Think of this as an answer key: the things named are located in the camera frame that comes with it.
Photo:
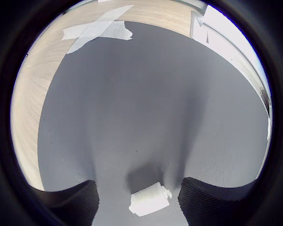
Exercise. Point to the small white plastic terminal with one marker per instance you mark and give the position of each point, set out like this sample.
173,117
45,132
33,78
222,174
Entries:
148,202

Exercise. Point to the dark grey mat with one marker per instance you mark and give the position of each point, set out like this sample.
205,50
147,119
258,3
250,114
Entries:
141,106

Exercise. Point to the white tape strip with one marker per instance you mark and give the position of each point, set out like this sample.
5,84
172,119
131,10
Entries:
115,13
113,30

